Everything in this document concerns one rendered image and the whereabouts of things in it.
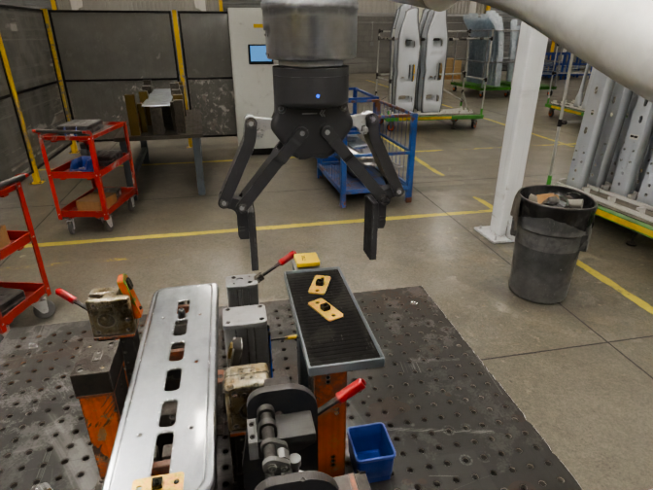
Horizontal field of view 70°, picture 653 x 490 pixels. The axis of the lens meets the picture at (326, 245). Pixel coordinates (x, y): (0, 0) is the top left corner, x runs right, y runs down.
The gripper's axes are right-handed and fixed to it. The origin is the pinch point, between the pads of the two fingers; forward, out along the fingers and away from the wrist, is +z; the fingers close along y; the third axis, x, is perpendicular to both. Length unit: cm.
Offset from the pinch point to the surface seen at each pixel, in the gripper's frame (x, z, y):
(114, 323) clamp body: -67, 48, 43
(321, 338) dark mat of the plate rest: -24.4, 30.1, -5.4
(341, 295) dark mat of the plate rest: -40, 30, -13
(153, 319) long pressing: -64, 46, 32
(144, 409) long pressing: -30, 46, 30
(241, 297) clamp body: -67, 44, 9
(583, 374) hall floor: -123, 146, -169
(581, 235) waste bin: -187, 94, -204
